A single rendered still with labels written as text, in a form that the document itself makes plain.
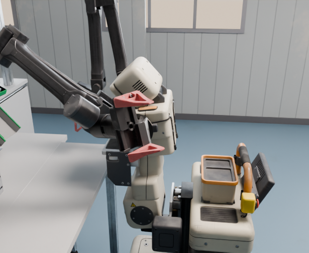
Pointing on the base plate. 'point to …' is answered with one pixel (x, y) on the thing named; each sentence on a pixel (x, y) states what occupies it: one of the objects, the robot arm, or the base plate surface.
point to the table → (52, 203)
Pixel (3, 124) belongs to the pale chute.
